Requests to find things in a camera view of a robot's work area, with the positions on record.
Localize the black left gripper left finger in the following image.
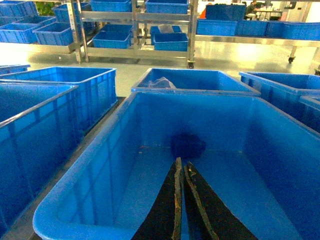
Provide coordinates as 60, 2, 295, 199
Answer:
132, 157, 182, 240

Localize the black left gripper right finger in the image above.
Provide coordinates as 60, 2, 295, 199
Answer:
183, 162, 257, 240

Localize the large blue bin front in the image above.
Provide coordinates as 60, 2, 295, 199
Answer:
32, 91, 320, 240

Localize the blue bin behind front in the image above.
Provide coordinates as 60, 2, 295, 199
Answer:
131, 68, 261, 97

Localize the blue bin left far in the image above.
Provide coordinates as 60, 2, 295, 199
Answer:
0, 66, 118, 134

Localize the blue bin right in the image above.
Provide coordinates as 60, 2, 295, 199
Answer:
239, 72, 320, 132

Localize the blue bin left near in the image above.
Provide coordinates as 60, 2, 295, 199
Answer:
0, 83, 82, 234

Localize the background long steel shelf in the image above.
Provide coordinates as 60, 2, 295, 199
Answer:
194, 20, 320, 64

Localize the clear plastic bag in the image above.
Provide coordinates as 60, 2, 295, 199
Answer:
147, 76, 176, 89

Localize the background steel rack cart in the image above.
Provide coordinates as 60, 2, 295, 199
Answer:
66, 0, 198, 69

